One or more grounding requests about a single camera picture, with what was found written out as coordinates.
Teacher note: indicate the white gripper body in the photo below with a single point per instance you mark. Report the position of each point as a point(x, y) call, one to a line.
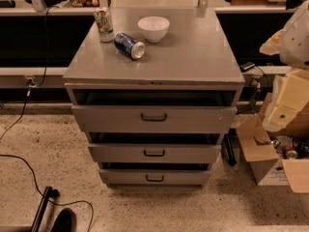
point(295, 45)

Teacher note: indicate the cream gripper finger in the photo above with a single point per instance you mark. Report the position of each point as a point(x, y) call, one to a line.
point(273, 45)

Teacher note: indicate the grey top drawer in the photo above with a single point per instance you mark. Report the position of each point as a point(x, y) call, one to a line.
point(153, 119)

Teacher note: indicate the grey drawer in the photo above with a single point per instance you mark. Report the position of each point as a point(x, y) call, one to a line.
point(154, 153)
point(153, 119)
point(154, 177)

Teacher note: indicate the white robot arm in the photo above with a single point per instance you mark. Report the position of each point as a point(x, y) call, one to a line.
point(295, 41)

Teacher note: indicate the grey drawer cabinet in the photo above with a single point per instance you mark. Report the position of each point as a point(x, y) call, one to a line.
point(191, 66)

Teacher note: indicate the grey middle drawer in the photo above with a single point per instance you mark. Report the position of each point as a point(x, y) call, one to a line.
point(154, 153)

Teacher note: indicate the grey bottom drawer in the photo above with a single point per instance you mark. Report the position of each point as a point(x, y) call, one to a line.
point(154, 177)

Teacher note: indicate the small black device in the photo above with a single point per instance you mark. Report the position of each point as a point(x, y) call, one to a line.
point(247, 66)

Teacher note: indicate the red can in box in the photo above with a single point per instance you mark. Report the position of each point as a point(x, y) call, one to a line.
point(289, 152)

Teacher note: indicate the cardboard box of cans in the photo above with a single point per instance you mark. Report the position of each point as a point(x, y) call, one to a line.
point(268, 166)

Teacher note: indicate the white ceramic bowl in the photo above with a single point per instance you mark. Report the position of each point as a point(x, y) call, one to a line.
point(154, 28)

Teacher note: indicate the blue soda can lying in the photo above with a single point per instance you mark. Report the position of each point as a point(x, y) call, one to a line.
point(129, 46)

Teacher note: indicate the green white upright can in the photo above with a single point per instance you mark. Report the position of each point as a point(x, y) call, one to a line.
point(104, 23)

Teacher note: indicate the black stand base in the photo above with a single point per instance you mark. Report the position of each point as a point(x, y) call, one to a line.
point(65, 221)

